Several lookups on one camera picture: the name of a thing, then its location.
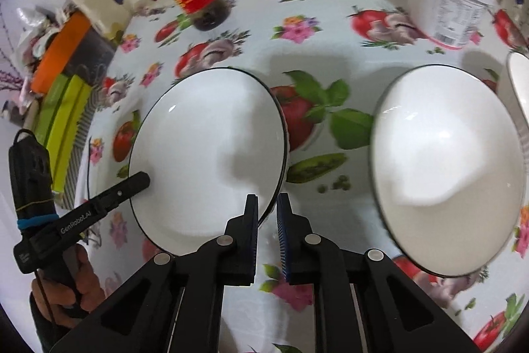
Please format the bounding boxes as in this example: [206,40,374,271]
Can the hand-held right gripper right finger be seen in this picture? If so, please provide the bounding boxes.
[276,194,482,353]

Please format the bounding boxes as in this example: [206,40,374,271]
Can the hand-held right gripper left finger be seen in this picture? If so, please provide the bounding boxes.
[50,194,260,353]

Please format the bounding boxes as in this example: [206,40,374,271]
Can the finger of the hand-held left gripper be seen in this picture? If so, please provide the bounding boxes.
[85,172,151,215]

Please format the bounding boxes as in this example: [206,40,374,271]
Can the white black-rimmed plate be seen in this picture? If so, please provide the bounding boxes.
[128,67,289,256]

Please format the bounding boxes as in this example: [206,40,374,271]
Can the white ribbed bowl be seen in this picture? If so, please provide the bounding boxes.
[371,65,522,278]

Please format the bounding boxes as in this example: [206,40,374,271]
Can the yellow floral bowl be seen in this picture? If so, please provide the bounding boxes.
[507,52,529,155]

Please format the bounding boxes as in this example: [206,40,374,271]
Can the person's left forearm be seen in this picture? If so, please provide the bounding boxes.
[29,293,89,352]

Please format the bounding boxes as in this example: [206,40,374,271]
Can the person's left hand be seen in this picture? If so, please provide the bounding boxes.
[30,243,102,330]

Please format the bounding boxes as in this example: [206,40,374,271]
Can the purple dried flowers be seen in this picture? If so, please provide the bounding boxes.
[0,50,26,98]

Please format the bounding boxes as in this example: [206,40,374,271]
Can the white plastic bag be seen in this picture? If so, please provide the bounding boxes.
[17,3,75,60]

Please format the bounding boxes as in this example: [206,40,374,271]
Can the tomato print tablecloth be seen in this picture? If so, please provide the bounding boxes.
[74,0,529,353]

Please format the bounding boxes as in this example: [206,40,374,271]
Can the thin black cable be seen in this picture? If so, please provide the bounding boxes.
[35,269,57,330]

